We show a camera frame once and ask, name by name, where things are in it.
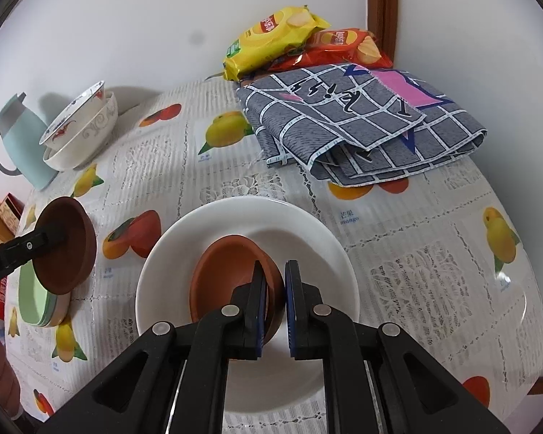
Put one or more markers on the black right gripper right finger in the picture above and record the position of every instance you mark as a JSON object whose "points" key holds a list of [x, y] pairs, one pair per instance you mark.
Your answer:
{"points": [[304, 335]]}

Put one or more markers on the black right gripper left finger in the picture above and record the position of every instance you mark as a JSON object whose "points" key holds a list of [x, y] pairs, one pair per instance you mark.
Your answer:
{"points": [[248, 330]]}

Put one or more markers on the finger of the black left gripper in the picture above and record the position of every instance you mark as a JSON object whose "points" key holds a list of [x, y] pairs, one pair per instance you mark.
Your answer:
{"points": [[38, 246]]}

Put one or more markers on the green square plate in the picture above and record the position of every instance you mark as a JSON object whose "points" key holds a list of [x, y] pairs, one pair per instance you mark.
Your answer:
{"points": [[36, 304]]}

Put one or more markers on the brown clay saucer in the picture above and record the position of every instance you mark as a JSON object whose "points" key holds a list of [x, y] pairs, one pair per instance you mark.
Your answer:
{"points": [[69, 255], [228, 263]]}

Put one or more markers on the white round plate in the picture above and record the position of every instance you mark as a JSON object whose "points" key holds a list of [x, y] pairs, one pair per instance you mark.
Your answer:
{"points": [[285, 232]]}

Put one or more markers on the light blue thermos jug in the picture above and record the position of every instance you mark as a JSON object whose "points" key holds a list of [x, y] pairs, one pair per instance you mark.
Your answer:
{"points": [[20, 132]]}

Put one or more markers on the fruit print lace tablecloth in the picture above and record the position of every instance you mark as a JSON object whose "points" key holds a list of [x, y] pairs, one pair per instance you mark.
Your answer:
{"points": [[418, 247]]}

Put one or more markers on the large white porcelain bowl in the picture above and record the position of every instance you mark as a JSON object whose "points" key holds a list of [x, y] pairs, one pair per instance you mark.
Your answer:
{"points": [[86, 142]]}

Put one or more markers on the blue patterned porcelain bowl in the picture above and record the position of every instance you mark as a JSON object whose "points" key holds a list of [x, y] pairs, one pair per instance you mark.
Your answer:
{"points": [[74, 117]]}

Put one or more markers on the grey checked folded cloth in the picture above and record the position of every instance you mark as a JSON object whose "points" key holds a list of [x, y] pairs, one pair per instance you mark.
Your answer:
{"points": [[355, 126]]}

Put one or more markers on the red chips bag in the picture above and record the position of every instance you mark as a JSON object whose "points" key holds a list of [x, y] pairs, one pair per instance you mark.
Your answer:
{"points": [[336, 46]]}

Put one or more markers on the yellow chips bag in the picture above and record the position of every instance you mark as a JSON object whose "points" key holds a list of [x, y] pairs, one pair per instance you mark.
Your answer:
{"points": [[288, 28]]}

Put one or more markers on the brown wooden door frame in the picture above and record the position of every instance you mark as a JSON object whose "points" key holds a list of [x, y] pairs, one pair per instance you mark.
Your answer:
{"points": [[382, 20]]}

